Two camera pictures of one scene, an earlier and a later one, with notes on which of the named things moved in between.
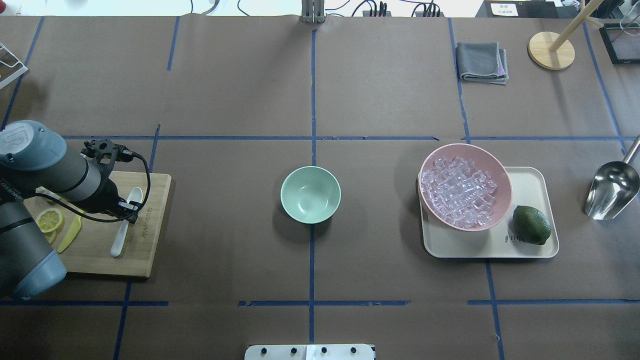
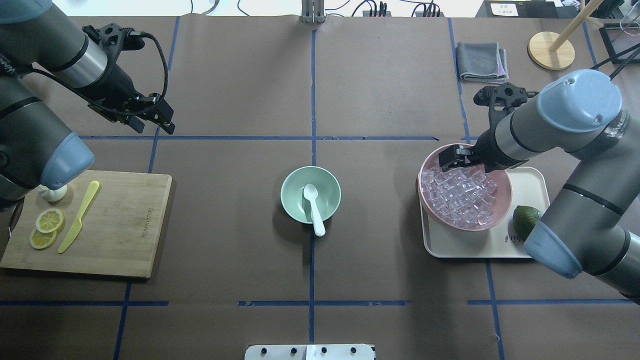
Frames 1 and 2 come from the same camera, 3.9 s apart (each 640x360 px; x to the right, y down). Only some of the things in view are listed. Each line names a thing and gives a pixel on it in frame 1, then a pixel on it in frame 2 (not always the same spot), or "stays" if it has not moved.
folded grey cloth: (482, 62) stays
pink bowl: (464, 187) stays
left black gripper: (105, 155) -> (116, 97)
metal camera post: (313, 11) stays
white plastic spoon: (136, 195) -> (310, 192)
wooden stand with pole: (553, 51) stays
